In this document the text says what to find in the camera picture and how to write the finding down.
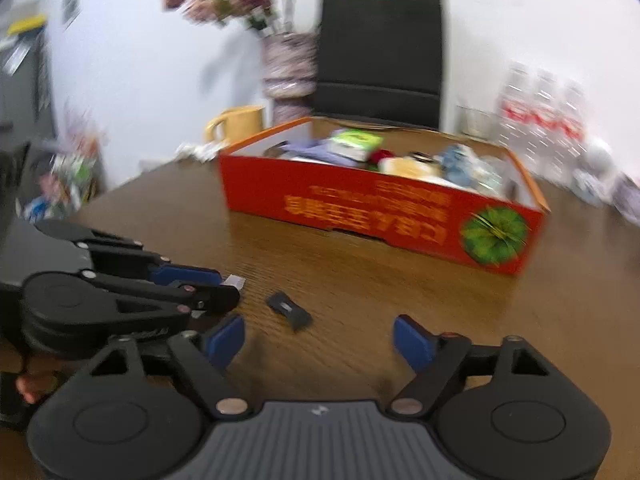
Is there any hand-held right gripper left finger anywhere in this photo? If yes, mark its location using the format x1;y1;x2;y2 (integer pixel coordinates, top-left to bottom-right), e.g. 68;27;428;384
89;314;251;421

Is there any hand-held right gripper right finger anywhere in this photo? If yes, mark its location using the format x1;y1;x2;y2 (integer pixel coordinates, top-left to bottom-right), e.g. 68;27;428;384
389;315;551;417

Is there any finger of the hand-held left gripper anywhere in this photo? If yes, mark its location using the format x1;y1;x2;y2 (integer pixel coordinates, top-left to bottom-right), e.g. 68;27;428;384
35;220;224;284
82;270;241;317

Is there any small black item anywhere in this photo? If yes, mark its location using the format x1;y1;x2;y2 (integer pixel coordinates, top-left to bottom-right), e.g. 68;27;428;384
266;292;314;332

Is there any orange cardboard box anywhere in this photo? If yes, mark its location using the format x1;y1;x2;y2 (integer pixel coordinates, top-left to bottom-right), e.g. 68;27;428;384
218;116;551;277

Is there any blue plastic wrapper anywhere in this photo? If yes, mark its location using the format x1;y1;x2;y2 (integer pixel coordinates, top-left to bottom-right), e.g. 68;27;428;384
442;145;483;188

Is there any green tissue pack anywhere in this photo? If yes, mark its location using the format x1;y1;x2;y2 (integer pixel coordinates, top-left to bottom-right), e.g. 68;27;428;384
331;129;385;162

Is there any person's left hand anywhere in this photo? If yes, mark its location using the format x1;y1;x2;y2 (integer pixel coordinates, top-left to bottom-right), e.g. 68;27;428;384
15;374;54;405

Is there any pile of colourful packets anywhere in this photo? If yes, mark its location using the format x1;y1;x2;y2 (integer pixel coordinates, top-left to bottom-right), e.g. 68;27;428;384
24;105;107;222

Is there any small crumpled white paper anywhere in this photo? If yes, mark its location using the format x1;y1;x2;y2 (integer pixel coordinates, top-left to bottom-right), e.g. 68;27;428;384
175;142;227;162

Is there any yellow mug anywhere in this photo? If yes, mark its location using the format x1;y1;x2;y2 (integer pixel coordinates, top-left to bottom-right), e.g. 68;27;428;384
203;105;265;144

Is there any purple cloth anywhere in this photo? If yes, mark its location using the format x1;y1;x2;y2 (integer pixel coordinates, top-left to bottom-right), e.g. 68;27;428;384
277;140;351;165

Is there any cream plush toy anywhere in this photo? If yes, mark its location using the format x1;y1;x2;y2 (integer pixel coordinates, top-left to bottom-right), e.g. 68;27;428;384
378;156;442;179

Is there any clear plastic bag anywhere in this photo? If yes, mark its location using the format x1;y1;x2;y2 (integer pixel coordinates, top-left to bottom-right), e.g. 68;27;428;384
477;156;506;196

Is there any purple white ceramic vase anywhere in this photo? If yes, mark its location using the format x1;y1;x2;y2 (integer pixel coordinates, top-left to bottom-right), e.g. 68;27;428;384
261;33;319;122

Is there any clear glass cup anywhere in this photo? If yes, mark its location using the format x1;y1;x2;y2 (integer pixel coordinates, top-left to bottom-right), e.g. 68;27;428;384
457;105;497;139

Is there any dark cabinet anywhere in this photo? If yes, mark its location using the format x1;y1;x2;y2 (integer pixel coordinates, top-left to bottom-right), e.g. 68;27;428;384
0;15;57;133

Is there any red label water bottle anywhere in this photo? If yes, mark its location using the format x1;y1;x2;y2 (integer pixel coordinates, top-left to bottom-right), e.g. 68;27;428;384
499;62;534;162
556;80;587;182
529;70;562;177

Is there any white robot figurine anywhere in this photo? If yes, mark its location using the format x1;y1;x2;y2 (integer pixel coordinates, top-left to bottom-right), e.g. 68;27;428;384
571;139;619;207

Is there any black paper bag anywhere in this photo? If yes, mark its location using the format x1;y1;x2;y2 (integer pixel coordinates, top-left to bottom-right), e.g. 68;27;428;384
312;0;449;132

